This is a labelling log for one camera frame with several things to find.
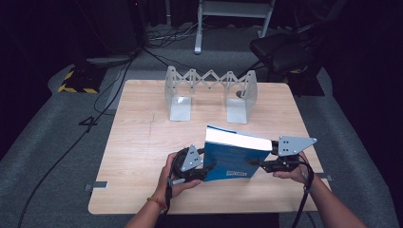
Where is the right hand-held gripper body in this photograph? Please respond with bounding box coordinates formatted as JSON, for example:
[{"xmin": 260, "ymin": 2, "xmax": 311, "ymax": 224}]
[{"xmin": 262, "ymin": 136, "xmax": 318, "ymax": 174}]

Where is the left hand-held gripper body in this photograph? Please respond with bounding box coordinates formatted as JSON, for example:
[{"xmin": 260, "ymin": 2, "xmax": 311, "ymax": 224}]
[{"xmin": 170, "ymin": 144, "xmax": 207, "ymax": 183}]

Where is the blue book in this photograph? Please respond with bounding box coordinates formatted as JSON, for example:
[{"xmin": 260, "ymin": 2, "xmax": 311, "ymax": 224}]
[{"xmin": 202, "ymin": 124, "xmax": 274, "ymax": 183}]

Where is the person's right hand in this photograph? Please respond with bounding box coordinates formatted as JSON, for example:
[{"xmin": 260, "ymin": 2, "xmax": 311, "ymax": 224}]
[{"xmin": 273, "ymin": 151, "xmax": 316, "ymax": 188}]

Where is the person's left hand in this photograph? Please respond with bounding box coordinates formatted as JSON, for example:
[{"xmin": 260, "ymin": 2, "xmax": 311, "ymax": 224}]
[{"xmin": 154, "ymin": 152, "xmax": 202, "ymax": 204}]

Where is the grey expandable metal book rack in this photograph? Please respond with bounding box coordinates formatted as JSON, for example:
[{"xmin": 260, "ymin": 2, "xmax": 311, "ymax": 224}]
[{"xmin": 163, "ymin": 65, "xmax": 259, "ymax": 124}]

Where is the black chair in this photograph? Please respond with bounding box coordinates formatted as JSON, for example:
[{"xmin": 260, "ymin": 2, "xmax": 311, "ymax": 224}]
[{"xmin": 249, "ymin": 18, "xmax": 329, "ymax": 97}]

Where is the yellow black striped floor ramp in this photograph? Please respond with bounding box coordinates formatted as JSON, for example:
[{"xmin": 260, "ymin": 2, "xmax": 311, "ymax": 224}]
[{"xmin": 57, "ymin": 65, "xmax": 107, "ymax": 95}]

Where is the dark equipment cabinet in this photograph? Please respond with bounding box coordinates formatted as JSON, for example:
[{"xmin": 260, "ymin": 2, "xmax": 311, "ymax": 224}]
[{"xmin": 74, "ymin": 0, "xmax": 142, "ymax": 66}]

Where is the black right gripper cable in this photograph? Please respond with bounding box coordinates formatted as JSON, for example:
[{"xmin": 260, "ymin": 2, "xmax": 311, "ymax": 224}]
[{"xmin": 290, "ymin": 154, "xmax": 316, "ymax": 228}]

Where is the red string bracelet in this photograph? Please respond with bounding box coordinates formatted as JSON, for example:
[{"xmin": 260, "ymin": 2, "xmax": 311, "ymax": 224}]
[{"xmin": 145, "ymin": 196, "xmax": 168, "ymax": 211}]

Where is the long black floor cable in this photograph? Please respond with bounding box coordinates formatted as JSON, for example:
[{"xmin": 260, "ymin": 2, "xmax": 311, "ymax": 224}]
[{"xmin": 17, "ymin": 51, "xmax": 141, "ymax": 228}]

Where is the bundle of floor cables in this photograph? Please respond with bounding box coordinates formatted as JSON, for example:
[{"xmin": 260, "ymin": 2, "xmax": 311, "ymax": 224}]
[{"xmin": 144, "ymin": 20, "xmax": 207, "ymax": 50}]

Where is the white metal stand frame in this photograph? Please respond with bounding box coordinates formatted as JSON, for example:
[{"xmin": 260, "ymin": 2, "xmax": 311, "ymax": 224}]
[{"xmin": 193, "ymin": 0, "xmax": 278, "ymax": 55}]

